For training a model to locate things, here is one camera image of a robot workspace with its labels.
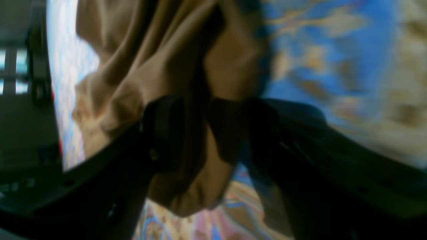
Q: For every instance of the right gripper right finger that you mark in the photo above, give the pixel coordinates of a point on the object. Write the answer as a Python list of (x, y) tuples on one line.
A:
[(334, 188)]

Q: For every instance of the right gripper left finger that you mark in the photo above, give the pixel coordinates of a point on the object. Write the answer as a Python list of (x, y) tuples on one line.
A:
[(102, 198)]

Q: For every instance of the brown t-shirt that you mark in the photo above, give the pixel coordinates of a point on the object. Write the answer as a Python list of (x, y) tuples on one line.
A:
[(205, 51)]

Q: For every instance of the patterned tablecloth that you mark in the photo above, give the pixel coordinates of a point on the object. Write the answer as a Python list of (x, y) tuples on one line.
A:
[(362, 63)]

